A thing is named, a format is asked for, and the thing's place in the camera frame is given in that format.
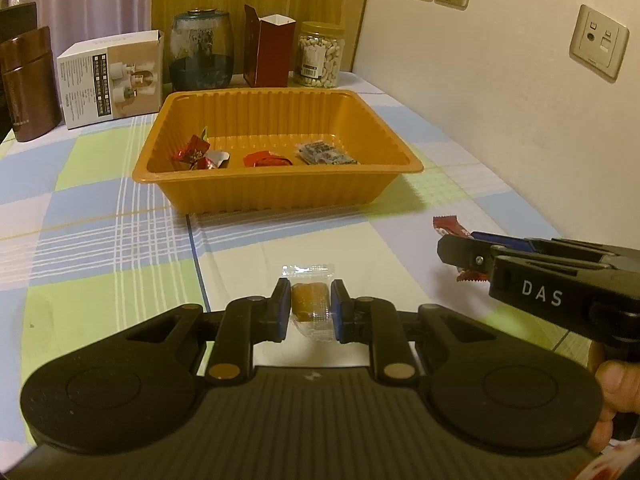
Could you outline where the brown thermos flask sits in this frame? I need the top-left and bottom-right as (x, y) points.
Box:
(0, 25), (62, 142)

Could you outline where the dark glass jar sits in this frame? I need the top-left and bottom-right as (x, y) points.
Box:
(168, 7), (236, 92)

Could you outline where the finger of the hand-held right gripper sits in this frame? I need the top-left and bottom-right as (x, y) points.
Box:
(437, 233), (501, 281)
(471, 231), (617, 264)

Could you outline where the beige wall socket plate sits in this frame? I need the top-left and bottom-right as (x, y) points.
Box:
(568, 3), (630, 81)

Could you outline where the clear jar of peanuts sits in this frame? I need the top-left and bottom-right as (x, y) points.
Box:
(293, 20), (346, 89)

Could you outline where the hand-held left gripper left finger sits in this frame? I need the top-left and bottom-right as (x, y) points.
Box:
(122, 278), (293, 387)

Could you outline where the grey candy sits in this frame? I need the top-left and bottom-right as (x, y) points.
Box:
(294, 140), (359, 166)

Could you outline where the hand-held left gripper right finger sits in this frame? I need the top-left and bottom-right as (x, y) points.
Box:
(328, 280), (497, 382)

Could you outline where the white printed cardboard box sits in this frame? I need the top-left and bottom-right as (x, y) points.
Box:
(56, 29), (165, 130)

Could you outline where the red white bag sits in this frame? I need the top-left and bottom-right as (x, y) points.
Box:
(574, 437), (640, 480)

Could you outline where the clear brown candy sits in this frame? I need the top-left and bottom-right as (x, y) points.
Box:
(280, 262), (335, 342)

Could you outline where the dark red open carton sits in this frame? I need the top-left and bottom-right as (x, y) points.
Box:
(243, 3), (297, 89)

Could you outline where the red candy packet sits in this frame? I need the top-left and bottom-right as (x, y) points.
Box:
(243, 150), (294, 167)
(172, 127), (211, 169)

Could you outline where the red chocolate candy wrapper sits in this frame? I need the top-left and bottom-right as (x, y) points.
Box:
(432, 215), (489, 287)

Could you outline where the person's right hand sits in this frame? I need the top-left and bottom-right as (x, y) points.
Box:
(585, 359), (640, 454)

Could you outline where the orange plastic tray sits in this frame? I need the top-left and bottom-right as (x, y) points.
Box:
(132, 87), (425, 215)

